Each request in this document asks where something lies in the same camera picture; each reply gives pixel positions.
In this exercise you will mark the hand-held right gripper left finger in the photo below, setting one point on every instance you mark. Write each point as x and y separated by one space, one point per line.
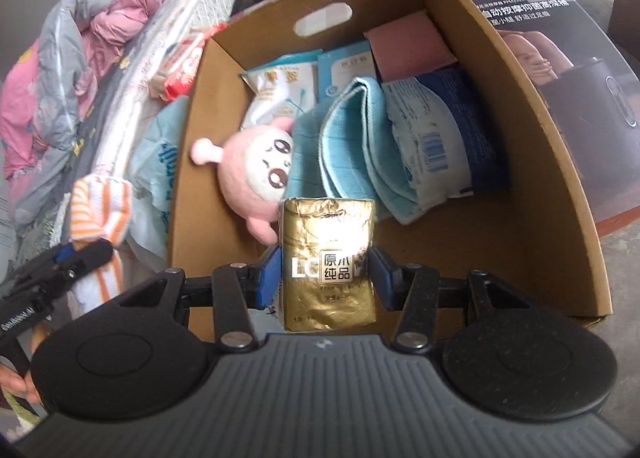
270 275

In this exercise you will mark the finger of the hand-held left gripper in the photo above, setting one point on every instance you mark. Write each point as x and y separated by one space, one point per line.
92 254
64 252

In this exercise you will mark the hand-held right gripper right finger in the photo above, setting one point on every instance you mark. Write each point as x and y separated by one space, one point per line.
382 280

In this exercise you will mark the orange striped cloth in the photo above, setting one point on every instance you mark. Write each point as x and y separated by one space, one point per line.
97 213

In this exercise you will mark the gold tissue pack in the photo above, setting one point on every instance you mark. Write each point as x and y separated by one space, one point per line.
327 263

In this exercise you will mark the pink round plush toy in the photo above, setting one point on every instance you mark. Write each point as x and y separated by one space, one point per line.
250 168

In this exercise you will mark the light blue towel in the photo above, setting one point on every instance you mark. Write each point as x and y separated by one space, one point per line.
350 148

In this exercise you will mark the brown cardboard box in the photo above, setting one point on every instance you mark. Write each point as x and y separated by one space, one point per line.
525 188

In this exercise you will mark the white snack bag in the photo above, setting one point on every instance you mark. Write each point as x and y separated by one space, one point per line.
280 88

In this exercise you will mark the blue box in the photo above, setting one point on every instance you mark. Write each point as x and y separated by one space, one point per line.
347 71

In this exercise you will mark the person's left hand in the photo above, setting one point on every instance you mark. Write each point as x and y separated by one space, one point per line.
21 382

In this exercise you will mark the pale blue plastic bag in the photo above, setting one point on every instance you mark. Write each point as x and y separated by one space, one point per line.
155 163

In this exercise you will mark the grey printed bedsheet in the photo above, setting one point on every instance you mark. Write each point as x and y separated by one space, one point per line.
97 108

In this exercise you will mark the blue and white packet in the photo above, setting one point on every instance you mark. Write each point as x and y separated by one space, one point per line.
445 138

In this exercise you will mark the pink and grey quilt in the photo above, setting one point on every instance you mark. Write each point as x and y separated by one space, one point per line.
65 73

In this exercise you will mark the pink wet wipes pack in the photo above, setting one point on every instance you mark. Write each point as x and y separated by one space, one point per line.
182 63

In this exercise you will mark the large grey printed carton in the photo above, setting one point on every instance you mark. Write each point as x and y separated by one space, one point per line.
550 38

